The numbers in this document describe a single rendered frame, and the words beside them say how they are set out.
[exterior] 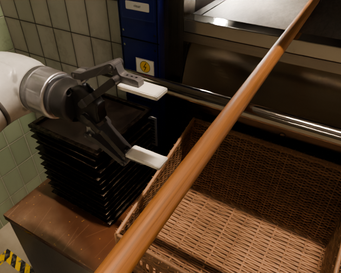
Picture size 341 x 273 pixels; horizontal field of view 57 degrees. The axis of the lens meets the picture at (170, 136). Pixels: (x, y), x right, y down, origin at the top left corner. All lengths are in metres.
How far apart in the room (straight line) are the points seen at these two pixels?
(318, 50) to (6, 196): 1.66
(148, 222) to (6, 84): 0.39
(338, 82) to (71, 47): 0.98
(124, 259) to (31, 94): 0.37
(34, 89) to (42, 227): 0.69
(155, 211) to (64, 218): 0.86
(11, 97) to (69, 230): 0.64
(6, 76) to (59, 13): 0.77
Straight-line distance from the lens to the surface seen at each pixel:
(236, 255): 1.07
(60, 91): 0.57
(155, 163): 0.53
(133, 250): 0.34
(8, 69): 0.64
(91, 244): 1.12
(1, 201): 1.96
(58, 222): 1.20
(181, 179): 0.40
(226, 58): 1.03
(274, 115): 0.59
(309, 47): 0.93
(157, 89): 0.46
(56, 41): 1.45
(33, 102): 0.60
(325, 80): 0.98
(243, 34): 0.96
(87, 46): 1.33
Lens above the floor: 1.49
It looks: 38 degrees down
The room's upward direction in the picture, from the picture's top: straight up
